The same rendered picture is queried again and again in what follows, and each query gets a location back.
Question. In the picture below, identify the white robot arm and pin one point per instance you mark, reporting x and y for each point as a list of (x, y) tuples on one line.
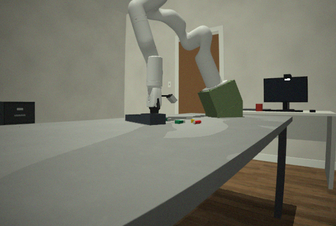
[(142, 10)]

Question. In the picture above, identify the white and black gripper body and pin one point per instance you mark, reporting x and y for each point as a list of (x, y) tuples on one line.
[(153, 93)]

